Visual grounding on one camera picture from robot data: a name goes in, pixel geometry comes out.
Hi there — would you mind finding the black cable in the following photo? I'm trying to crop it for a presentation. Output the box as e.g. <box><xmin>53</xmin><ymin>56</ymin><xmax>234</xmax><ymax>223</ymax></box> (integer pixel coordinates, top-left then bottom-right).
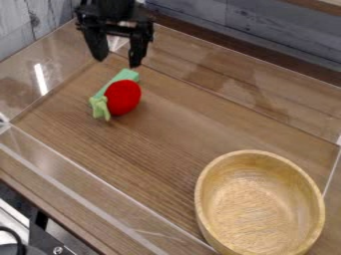
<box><xmin>0</xmin><ymin>226</ymin><xmax>29</xmax><ymax>255</ymax></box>

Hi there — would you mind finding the red plush strawberry toy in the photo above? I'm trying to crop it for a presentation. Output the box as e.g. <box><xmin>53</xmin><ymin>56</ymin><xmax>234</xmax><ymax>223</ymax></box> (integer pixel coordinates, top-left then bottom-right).
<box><xmin>89</xmin><ymin>80</ymin><xmax>141</xmax><ymax>121</ymax></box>

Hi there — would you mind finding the green rectangular block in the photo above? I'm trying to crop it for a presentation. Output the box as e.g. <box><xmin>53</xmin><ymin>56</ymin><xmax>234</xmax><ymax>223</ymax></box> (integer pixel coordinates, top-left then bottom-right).
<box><xmin>95</xmin><ymin>69</ymin><xmax>140</xmax><ymax>99</ymax></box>

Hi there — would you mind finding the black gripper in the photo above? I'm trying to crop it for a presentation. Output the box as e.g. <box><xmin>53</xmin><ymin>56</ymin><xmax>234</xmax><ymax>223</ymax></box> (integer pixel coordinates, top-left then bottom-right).
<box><xmin>75</xmin><ymin>0</ymin><xmax>154</xmax><ymax>68</ymax></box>

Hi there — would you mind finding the wooden bowl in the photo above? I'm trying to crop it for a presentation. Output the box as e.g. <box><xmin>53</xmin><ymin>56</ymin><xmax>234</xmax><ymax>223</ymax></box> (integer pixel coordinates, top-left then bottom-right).
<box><xmin>194</xmin><ymin>149</ymin><xmax>325</xmax><ymax>255</ymax></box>

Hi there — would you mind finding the black metal table frame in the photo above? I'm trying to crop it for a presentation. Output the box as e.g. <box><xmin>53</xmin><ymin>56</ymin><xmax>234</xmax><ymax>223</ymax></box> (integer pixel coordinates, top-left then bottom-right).
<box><xmin>0</xmin><ymin>195</ymin><xmax>91</xmax><ymax>255</ymax></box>

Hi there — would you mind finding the clear acrylic enclosure wall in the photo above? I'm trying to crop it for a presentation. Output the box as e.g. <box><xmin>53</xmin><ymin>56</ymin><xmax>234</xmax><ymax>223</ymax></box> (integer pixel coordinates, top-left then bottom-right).
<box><xmin>0</xmin><ymin>20</ymin><xmax>341</xmax><ymax>255</ymax></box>

